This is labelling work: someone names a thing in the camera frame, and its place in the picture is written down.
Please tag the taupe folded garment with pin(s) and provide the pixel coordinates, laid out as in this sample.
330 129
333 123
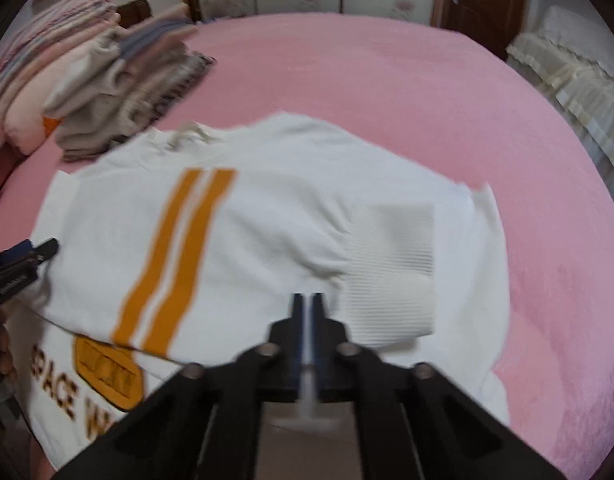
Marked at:
82 152

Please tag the white printed sweatshirt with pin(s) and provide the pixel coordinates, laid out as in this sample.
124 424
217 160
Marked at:
267 210

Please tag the person's left hand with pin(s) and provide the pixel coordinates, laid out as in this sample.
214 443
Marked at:
3 355

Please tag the pink bed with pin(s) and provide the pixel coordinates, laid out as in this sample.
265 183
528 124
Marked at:
387 110

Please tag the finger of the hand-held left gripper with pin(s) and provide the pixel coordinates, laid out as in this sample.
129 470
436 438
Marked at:
47 248
17 251

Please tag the lace covered piano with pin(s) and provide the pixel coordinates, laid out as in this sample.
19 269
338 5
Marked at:
572 75

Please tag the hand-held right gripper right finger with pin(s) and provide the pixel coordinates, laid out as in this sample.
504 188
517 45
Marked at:
318 332

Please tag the pile of folded quilts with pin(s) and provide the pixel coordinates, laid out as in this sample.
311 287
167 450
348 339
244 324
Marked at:
37 47

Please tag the dark wooden headboard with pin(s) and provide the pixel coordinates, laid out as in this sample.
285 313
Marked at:
134 12

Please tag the brown wooden door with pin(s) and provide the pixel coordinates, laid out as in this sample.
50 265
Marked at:
487 0

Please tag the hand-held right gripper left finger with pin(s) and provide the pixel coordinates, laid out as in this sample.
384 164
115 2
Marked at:
296 332

